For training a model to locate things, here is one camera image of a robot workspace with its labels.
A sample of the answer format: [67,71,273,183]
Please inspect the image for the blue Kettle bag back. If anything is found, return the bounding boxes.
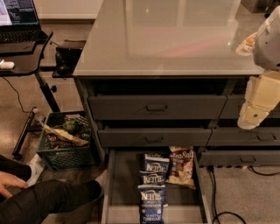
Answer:
[143,154,170,172]

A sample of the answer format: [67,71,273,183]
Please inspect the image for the person's black trouser legs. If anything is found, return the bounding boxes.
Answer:
[0,156,107,224]

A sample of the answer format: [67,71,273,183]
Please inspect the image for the black cable left floor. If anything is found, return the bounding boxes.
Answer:
[2,76,32,114]

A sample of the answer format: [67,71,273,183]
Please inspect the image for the green plastic crate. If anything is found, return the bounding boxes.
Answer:
[36,111,99,172]

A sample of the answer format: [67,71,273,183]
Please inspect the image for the top right drawer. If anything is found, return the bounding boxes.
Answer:
[220,94,280,119]

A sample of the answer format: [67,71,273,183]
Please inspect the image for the white sock foot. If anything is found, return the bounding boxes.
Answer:
[26,154,45,186]

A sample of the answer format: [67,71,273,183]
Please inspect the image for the black box beside counter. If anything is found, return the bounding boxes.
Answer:
[53,39,86,78]

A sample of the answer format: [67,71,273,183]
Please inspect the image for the black laptop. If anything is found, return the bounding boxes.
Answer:
[0,0,41,44]

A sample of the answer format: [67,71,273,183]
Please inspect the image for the brown sea salt chip bag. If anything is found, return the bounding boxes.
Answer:
[166,146,196,189]

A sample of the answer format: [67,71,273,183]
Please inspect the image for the person's hand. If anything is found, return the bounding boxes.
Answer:
[0,171,28,199]

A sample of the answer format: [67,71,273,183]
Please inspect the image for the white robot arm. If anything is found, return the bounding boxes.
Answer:
[235,6,280,130]

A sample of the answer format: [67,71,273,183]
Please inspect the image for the open bottom left drawer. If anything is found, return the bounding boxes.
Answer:
[101,149,212,224]

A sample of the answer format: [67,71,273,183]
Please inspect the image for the middle left drawer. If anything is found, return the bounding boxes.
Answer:
[98,128,212,147]

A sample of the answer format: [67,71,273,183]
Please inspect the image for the top left drawer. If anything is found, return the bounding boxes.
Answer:
[88,94,227,121]

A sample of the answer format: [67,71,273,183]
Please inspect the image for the blue Kettle bag front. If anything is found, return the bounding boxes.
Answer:
[137,185,165,224]

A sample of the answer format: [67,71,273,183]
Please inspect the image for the middle right drawer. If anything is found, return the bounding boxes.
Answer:
[207,127,280,146]

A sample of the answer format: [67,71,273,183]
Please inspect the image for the black standing desk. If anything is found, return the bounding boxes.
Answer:
[0,31,60,160]

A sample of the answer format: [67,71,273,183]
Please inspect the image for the black floor cable right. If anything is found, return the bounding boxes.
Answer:
[207,165,280,224]

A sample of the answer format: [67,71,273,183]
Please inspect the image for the blue kettle bag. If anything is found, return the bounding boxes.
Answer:
[137,185,165,224]
[143,154,170,172]
[139,171,166,186]

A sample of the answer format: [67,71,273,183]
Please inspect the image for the green apple in crate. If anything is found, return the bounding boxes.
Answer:
[62,120,79,135]

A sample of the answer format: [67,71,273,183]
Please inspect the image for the chip bags in crate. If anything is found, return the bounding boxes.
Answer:
[43,124,89,149]

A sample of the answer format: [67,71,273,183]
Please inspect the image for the grey cabinet with countertop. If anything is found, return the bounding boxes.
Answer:
[74,0,280,158]

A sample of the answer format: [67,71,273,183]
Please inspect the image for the blue Kettle bag middle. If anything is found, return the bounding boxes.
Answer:
[139,171,166,186]

